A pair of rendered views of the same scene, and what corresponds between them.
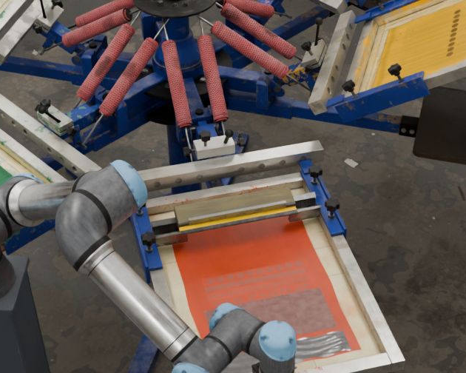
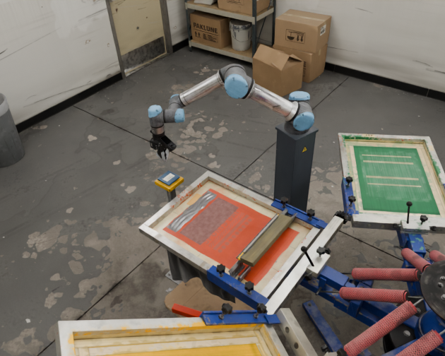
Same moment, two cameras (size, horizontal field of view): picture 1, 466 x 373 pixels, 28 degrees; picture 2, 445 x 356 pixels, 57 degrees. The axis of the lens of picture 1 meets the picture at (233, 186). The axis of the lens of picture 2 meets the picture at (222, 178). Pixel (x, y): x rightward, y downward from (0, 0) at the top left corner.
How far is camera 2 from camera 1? 3.16 m
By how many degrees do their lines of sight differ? 92
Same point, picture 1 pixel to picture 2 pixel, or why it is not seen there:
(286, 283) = (217, 238)
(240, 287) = (234, 224)
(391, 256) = not seen: outside the picture
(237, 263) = (246, 234)
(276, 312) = (209, 223)
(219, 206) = (273, 231)
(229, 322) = (174, 107)
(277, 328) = (155, 108)
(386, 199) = not seen: outside the picture
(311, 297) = (200, 238)
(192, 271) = (261, 219)
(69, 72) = not seen: outside the picture
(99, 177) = (238, 70)
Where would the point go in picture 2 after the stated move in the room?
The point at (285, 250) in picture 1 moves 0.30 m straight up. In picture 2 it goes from (232, 253) to (229, 212)
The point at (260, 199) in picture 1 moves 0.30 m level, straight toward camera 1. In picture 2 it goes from (258, 246) to (221, 212)
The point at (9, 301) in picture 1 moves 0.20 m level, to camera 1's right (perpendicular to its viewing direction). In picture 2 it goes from (280, 127) to (255, 140)
